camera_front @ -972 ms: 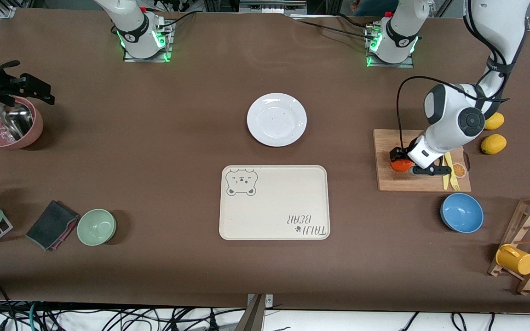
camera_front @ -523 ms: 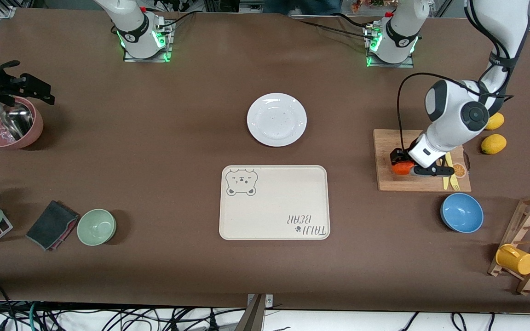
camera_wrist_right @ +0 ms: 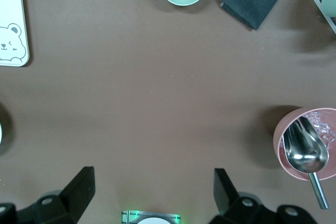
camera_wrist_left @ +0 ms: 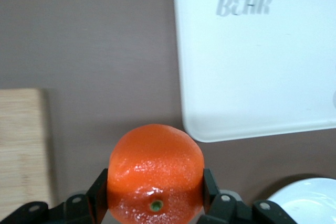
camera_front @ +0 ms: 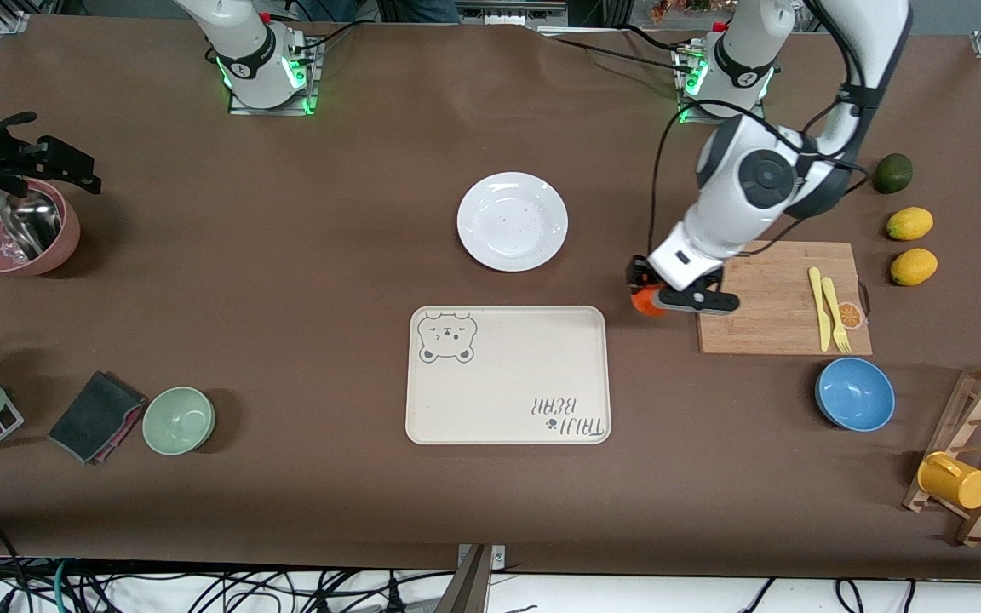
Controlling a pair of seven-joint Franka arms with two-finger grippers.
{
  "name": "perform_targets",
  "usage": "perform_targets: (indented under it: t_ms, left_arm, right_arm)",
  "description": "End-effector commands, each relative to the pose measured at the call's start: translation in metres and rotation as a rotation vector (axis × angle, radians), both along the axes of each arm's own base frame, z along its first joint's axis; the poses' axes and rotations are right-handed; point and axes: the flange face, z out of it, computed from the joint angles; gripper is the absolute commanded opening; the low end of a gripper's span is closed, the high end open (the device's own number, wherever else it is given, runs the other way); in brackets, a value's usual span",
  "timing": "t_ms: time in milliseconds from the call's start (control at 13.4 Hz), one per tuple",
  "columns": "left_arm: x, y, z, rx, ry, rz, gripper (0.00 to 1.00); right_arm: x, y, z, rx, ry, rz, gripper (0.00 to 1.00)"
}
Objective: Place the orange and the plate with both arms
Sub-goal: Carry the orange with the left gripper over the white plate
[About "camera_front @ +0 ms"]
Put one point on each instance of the pink bowl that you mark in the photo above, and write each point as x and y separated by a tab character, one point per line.
63	243

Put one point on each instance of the toy orange slice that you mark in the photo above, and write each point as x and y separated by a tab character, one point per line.
854	317

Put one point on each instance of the dark camera mount bar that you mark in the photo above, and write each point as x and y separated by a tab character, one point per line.
465	587

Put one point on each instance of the blue bowl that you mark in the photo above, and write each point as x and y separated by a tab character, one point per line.
855	394

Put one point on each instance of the yellow cup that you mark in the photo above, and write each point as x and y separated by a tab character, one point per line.
959	485

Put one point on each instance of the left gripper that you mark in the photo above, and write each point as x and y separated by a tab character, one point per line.
637	275

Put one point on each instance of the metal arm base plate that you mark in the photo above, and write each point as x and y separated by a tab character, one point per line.
683	115
312	104

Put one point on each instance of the grey metal frame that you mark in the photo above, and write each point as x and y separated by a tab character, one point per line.
512	15

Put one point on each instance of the white round plate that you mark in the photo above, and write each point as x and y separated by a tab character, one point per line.
512	221

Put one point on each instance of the folded dark grey cloth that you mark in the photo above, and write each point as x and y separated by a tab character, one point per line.
92	417

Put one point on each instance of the pale green bowl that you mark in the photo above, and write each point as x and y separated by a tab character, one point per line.
178	421

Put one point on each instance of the yellow plastic knife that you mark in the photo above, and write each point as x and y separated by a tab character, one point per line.
819	306

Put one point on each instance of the wooden cutting board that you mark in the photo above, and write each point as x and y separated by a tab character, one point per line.
788	323

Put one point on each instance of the dark green avocado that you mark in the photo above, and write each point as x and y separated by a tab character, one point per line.
893	174

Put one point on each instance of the crumpled clear plastic wrap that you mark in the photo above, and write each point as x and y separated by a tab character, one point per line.
3	247

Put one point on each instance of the metal table bracket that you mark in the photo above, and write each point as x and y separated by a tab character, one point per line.
497	558

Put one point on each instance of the cream bear print tray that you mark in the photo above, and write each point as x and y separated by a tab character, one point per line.
507	375

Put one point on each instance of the yellow lemon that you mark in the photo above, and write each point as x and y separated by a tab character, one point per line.
914	266
909	224

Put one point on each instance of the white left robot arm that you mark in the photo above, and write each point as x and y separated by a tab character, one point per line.
729	213

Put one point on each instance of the orange fruit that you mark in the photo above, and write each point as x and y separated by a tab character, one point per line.
645	305

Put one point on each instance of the person in blue jeans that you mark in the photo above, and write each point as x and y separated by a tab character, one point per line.
427	8

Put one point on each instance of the wooden cup rack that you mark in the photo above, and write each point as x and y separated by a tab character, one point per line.
959	432

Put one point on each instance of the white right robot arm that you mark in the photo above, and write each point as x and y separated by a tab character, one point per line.
252	60

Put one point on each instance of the shiny metal cup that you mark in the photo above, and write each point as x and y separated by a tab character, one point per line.
31	226

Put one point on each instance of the yellow plastic fork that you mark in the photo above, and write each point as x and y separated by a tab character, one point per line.
834	311

